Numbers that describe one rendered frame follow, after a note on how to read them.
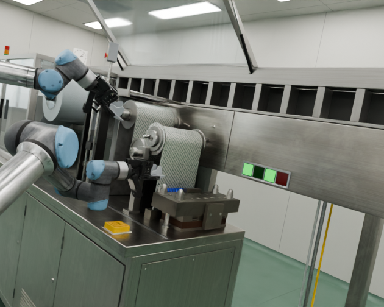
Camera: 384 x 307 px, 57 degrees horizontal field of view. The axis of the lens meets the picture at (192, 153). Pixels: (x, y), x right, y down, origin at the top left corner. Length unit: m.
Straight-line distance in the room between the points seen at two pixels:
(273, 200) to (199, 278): 2.86
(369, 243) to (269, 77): 0.80
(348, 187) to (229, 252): 0.60
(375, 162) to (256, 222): 3.22
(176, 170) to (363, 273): 0.87
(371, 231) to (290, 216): 2.71
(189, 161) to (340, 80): 0.74
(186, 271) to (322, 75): 0.95
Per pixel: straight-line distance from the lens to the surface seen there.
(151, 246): 1.31
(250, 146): 1.63
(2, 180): 0.97
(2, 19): 7.06
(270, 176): 1.55
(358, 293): 1.62
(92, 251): 1.50
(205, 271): 1.58
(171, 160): 1.60
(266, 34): 4.75
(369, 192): 1.38
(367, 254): 1.58
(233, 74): 1.77
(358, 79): 1.45
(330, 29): 4.31
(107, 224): 1.39
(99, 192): 1.39
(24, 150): 1.04
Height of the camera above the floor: 1.35
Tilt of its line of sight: 5 degrees down
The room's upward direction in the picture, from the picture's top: 10 degrees clockwise
